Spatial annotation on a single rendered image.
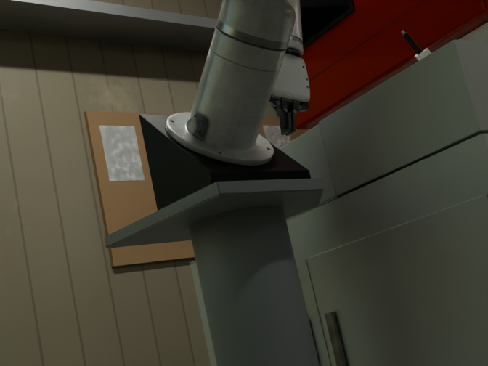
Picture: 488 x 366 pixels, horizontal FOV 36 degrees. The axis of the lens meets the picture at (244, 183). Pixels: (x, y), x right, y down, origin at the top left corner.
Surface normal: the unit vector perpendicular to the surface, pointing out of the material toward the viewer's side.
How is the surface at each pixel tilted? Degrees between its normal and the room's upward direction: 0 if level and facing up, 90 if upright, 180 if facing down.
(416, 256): 90
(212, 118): 109
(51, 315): 90
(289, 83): 94
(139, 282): 90
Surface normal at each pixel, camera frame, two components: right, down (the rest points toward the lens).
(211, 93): -0.63, 0.11
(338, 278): -0.84, 0.07
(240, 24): -0.38, 0.25
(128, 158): 0.62, -0.29
